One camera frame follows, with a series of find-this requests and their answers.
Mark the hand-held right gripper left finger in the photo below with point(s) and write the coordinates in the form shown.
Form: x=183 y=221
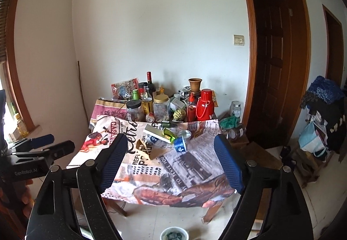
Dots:
x=116 y=158

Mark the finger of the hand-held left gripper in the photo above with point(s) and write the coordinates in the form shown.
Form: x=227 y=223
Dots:
x=62 y=147
x=40 y=139

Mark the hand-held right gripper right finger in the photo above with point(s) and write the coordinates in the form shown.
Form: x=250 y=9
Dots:
x=227 y=158

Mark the brown cardboard piece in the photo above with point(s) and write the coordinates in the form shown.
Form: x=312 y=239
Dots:
x=149 y=152

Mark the blue white wrapper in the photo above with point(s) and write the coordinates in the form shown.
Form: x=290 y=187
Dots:
x=153 y=140

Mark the white box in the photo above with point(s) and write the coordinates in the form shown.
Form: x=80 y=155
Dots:
x=156 y=131

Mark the blue paper cup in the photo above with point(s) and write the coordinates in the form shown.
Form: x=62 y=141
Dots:
x=180 y=145

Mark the green snack packet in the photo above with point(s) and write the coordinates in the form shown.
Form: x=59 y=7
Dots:
x=169 y=134

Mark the white round bin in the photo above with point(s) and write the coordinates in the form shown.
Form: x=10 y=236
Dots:
x=174 y=234

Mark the shiny glass jar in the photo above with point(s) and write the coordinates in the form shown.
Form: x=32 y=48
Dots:
x=236 y=131

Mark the yellow oil bottle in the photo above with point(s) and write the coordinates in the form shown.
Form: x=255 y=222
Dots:
x=19 y=120

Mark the green plastic bag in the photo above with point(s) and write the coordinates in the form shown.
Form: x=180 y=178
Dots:
x=229 y=122

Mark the table with printed newspaper cloth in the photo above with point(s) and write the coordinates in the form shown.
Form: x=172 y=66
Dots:
x=162 y=175

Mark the glass jar with metal lid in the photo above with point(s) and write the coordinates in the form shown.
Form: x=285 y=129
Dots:
x=235 y=110

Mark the clear jar with black lid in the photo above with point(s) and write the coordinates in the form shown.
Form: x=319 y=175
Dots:
x=134 y=111

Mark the pink patterned bag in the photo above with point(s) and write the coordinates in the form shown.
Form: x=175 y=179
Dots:
x=108 y=108

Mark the small red white can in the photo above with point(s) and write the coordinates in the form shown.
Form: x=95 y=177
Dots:
x=150 y=118

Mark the red thermos flask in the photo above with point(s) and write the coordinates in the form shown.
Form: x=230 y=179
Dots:
x=205 y=107

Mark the red sauce bottle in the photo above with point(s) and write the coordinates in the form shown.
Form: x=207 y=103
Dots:
x=191 y=111

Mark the dark shoes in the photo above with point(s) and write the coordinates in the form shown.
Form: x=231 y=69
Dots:
x=288 y=157

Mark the bottle with yellow label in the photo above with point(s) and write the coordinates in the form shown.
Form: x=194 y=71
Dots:
x=147 y=107

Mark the green glass bottle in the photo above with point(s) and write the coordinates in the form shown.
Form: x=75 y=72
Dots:
x=168 y=124

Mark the green custard apple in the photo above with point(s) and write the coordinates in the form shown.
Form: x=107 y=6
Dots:
x=179 y=115

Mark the green cap bottle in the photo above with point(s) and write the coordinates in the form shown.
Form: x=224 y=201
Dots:
x=135 y=94

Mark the clear jar with gold lid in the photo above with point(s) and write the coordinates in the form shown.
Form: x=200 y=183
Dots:
x=161 y=108

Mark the clear snack packet red edge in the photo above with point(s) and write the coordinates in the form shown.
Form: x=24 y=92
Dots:
x=124 y=87

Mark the clear plastic container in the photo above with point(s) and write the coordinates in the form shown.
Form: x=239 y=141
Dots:
x=177 y=104

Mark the silver metal item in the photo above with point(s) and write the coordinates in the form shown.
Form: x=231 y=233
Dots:
x=184 y=92

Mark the low wooden rack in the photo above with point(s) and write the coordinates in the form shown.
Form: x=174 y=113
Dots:
x=306 y=169

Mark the dark wine bottle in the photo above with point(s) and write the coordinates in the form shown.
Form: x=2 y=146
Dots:
x=150 y=85

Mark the brown clay vase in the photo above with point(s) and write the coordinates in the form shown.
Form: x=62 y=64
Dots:
x=195 y=84

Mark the light blue bag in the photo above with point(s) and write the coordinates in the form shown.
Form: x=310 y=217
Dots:
x=307 y=137

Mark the dark wooden door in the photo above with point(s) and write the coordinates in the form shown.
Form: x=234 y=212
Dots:
x=271 y=66

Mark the black clothing pile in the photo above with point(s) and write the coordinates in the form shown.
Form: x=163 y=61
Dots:
x=330 y=126

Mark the blue knit cloth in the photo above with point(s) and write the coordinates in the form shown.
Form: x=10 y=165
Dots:
x=324 y=89

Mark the narrow wooden doorway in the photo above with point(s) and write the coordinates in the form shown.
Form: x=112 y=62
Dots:
x=333 y=45

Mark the brown window frame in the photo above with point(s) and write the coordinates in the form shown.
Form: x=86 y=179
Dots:
x=21 y=93

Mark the beige light switch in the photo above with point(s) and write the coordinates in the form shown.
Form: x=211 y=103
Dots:
x=239 y=40

